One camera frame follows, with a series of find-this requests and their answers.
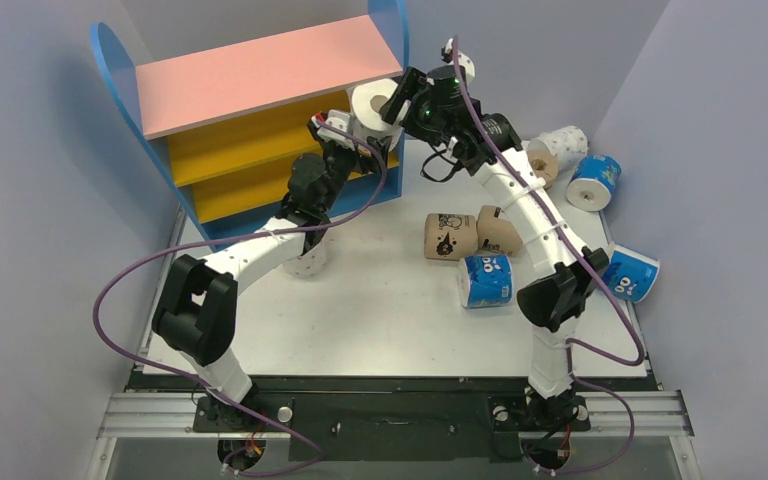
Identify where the white floral paper roll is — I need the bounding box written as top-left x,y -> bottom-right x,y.
526,125 -> 589,172
348,78 -> 402,151
282,242 -> 328,279

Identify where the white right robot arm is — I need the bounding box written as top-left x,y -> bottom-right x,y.
381,65 -> 608,430

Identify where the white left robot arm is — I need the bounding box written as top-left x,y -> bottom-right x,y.
152,138 -> 391,430

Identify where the blue pink yellow shelf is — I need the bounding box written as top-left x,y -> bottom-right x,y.
90,1 -> 409,239

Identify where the brown standing paper roll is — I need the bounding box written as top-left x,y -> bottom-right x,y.
527,149 -> 559,190

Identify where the brown cartoon paper roll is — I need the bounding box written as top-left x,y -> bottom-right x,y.
423,213 -> 478,261

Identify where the blue wrapped paper roll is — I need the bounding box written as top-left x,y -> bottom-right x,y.
566,155 -> 622,212
601,242 -> 661,303
457,254 -> 513,309

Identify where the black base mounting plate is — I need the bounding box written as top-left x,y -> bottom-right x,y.
192,376 -> 591,463

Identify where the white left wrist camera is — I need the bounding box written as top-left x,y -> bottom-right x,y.
311,109 -> 354,142

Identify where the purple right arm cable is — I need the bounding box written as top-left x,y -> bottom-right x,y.
448,36 -> 647,477

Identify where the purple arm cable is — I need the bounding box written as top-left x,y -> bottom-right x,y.
92,122 -> 389,478
448,36 -> 647,477

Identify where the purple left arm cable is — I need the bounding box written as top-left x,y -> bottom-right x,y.
92,122 -> 389,478

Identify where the aluminium rail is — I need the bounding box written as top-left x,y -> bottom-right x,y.
97,391 -> 694,439

